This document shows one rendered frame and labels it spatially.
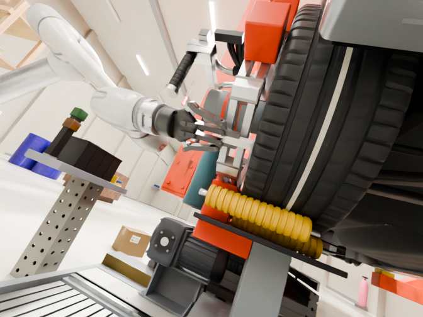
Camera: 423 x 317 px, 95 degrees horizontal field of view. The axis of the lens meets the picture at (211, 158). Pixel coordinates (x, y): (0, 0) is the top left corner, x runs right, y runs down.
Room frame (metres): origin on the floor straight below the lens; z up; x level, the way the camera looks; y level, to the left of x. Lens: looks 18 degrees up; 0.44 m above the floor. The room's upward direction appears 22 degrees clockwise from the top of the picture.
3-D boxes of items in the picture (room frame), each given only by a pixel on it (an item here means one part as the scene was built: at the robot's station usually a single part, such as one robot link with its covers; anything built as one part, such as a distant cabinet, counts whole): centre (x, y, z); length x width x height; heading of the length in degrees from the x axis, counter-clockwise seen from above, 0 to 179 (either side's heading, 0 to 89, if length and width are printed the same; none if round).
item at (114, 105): (0.51, 0.28, 0.64); 0.16 x 0.13 x 0.11; 75
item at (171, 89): (0.51, 0.19, 0.83); 0.04 x 0.04 x 0.16
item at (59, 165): (0.93, 0.49, 0.44); 0.43 x 0.17 x 0.03; 165
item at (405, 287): (2.42, -2.72, 0.69); 0.52 x 0.17 x 0.35; 75
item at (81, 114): (0.74, 0.55, 0.64); 0.04 x 0.04 x 0.04; 75
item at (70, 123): (0.74, 0.55, 0.59); 0.04 x 0.04 x 0.04; 75
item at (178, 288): (0.93, -0.11, 0.26); 0.42 x 0.18 x 0.35; 75
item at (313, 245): (0.57, -0.25, 0.49); 0.29 x 0.06 x 0.06; 75
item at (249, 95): (0.62, -0.08, 0.85); 0.54 x 0.07 x 0.54; 165
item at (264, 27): (0.31, 0.00, 0.85); 0.09 x 0.08 x 0.07; 165
